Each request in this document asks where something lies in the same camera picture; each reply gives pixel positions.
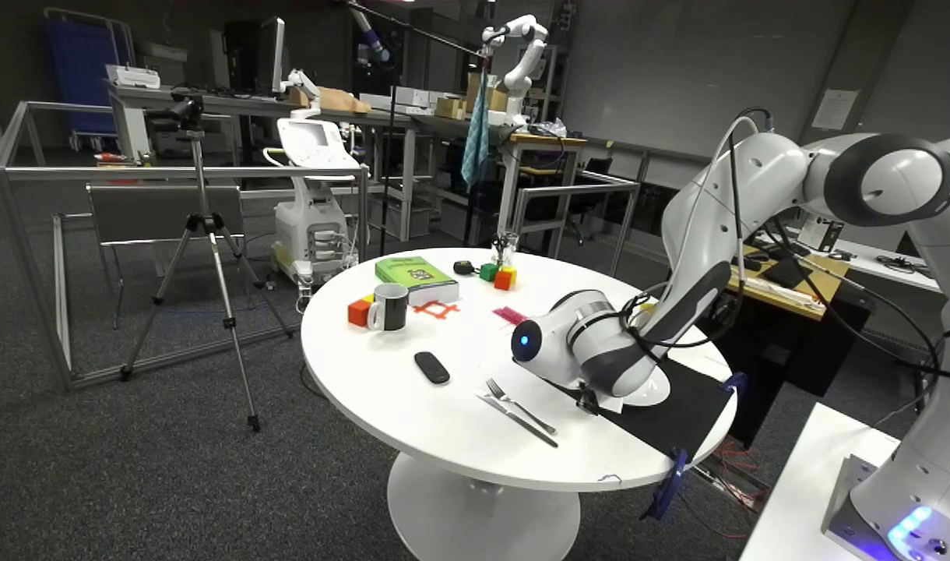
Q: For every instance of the white ceramic plate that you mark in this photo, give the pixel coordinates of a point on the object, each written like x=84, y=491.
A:
x=640, y=394

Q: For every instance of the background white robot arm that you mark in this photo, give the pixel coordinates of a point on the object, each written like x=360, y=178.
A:
x=530, y=34

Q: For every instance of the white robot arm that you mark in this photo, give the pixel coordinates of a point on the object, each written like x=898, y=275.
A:
x=595, y=349

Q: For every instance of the green block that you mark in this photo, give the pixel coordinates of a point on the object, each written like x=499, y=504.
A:
x=488, y=271

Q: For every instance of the small black round object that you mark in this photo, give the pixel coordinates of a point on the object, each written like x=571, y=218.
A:
x=462, y=268

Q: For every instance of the orange cube block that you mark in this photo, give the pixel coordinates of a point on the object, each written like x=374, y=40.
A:
x=505, y=279

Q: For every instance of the green book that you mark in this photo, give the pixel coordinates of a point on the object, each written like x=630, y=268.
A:
x=420, y=279

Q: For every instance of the black mug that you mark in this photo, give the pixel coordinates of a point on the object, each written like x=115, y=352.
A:
x=390, y=305

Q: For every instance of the white round table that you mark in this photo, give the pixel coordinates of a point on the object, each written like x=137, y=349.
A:
x=469, y=484

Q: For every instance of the black computer mouse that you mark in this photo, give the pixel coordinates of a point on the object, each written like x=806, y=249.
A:
x=430, y=369

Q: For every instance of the orange cube behind mug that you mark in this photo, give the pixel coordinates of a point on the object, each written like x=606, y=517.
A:
x=360, y=312

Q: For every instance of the teal hanging cloth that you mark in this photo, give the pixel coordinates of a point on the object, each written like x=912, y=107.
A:
x=477, y=137

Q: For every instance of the silver knife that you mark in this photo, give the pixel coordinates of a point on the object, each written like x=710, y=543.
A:
x=522, y=422

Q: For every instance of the white medical cart machine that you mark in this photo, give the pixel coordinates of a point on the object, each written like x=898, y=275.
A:
x=314, y=228

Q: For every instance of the black placemat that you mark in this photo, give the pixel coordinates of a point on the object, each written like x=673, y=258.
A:
x=673, y=424

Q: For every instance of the wooden side table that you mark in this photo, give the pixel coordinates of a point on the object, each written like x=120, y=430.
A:
x=787, y=321

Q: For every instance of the orange plastic frame piece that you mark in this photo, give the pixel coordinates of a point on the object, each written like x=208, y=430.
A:
x=435, y=310

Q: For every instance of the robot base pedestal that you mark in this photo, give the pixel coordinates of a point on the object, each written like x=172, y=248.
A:
x=854, y=492

